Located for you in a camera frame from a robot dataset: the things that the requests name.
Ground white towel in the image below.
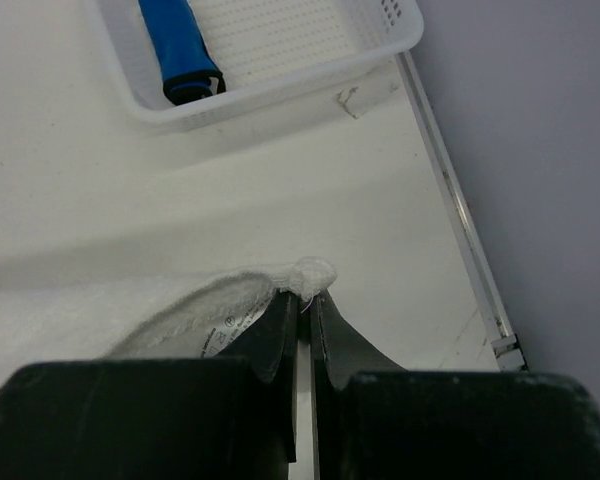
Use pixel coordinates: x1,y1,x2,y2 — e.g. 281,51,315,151
0,257,337,364

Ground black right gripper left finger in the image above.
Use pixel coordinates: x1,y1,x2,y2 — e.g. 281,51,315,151
0,293,299,479

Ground aluminium rail frame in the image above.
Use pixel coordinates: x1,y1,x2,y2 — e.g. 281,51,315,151
396,52,528,372

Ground blue towel with black trim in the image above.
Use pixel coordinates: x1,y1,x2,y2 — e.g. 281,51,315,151
139,0,226,106

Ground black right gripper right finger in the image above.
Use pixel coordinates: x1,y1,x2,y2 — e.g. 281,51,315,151
308,293,600,479

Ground white plastic basket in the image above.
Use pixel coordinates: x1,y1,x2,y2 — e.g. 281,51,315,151
84,1,424,131

